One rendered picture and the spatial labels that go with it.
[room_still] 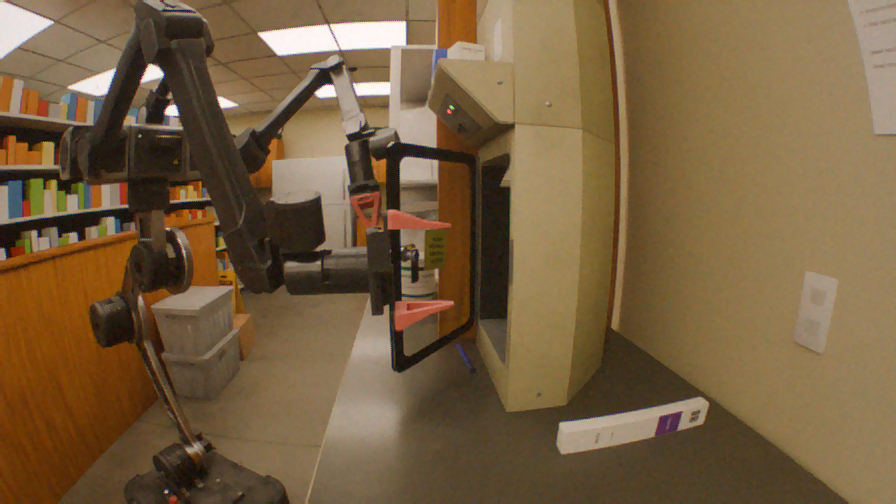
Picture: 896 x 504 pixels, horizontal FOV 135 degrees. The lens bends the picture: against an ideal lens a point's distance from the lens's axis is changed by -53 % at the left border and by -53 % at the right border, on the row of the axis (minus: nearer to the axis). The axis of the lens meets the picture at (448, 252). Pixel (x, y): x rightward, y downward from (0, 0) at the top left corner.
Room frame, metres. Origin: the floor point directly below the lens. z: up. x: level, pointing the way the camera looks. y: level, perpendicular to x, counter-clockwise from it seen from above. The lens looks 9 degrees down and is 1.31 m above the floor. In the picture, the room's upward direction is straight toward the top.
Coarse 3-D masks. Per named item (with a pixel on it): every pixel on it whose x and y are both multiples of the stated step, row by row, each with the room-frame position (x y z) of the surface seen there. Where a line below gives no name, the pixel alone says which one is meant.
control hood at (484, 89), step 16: (448, 64) 0.58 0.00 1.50; (464, 64) 0.58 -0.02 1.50; (480, 64) 0.58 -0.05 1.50; (496, 64) 0.58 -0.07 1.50; (512, 64) 0.59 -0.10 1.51; (448, 80) 0.60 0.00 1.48; (464, 80) 0.58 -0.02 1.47; (480, 80) 0.58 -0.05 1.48; (496, 80) 0.58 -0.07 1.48; (512, 80) 0.59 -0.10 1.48; (432, 96) 0.77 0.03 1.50; (464, 96) 0.61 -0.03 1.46; (480, 96) 0.58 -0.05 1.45; (496, 96) 0.58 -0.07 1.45; (512, 96) 0.59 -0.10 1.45; (480, 112) 0.61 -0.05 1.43; (496, 112) 0.58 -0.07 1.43; (512, 112) 0.59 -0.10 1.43; (496, 128) 0.64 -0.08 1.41
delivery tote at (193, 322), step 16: (192, 288) 2.44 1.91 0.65; (208, 288) 2.46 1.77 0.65; (224, 288) 2.49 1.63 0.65; (160, 304) 1.99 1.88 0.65; (176, 304) 2.02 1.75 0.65; (192, 304) 2.05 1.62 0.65; (208, 304) 2.11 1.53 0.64; (224, 304) 2.38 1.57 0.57; (160, 320) 1.94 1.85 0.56; (176, 320) 1.95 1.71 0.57; (192, 320) 1.96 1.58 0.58; (208, 320) 2.11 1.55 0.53; (224, 320) 2.35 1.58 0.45; (176, 336) 1.96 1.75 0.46; (192, 336) 1.97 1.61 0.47; (208, 336) 2.09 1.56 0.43; (224, 336) 2.34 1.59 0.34; (176, 352) 1.96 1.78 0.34; (192, 352) 1.98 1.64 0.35
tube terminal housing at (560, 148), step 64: (512, 0) 0.59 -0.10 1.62; (576, 0) 0.61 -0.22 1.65; (576, 64) 0.60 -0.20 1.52; (512, 128) 0.60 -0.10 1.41; (576, 128) 0.60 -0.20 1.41; (512, 192) 0.60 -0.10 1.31; (576, 192) 0.60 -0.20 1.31; (576, 256) 0.60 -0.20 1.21; (512, 320) 0.59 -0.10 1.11; (576, 320) 0.60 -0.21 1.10; (512, 384) 0.59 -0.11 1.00; (576, 384) 0.63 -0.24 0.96
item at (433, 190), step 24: (408, 168) 0.67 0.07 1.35; (432, 168) 0.74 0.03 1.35; (456, 168) 0.82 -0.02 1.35; (408, 192) 0.67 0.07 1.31; (432, 192) 0.74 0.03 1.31; (456, 192) 0.82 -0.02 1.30; (432, 216) 0.74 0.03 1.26; (456, 216) 0.82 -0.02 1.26; (408, 240) 0.67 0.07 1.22; (432, 240) 0.74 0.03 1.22; (456, 240) 0.82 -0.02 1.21; (408, 264) 0.67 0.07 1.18; (432, 264) 0.74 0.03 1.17; (456, 264) 0.82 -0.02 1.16; (408, 288) 0.67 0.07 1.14; (432, 288) 0.74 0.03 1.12; (456, 288) 0.82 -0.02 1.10; (456, 312) 0.82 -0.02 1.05; (408, 336) 0.67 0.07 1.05; (432, 336) 0.73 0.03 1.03
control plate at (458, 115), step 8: (448, 96) 0.68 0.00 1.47; (448, 104) 0.72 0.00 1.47; (456, 104) 0.68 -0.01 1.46; (440, 112) 0.83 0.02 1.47; (448, 112) 0.77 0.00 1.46; (456, 112) 0.73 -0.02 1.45; (464, 112) 0.68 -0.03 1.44; (448, 120) 0.83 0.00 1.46; (456, 120) 0.78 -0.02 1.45; (464, 120) 0.73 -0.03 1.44; (472, 120) 0.68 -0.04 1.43; (456, 128) 0.83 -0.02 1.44; (472, 128) 0.73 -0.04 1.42; (480, 128) 0.69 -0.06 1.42; (464, 136) 0.84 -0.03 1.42
